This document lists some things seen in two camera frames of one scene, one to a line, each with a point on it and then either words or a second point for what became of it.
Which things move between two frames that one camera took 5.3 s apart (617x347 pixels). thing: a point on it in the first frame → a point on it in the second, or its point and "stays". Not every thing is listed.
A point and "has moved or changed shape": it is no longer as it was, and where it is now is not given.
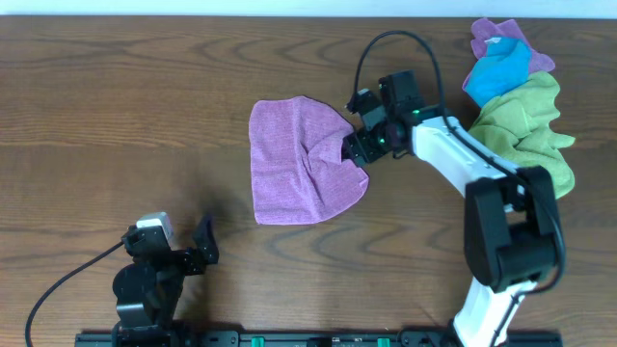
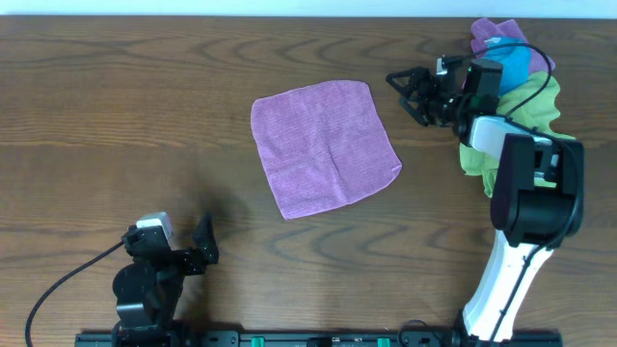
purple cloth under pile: [484, 30] stays
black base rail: [308, 338] stays
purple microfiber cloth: [299, 176] has moved or changed shape
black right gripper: [360, 146] → [431, 97]
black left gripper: [191, 262] stays
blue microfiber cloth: [506, 65] stays
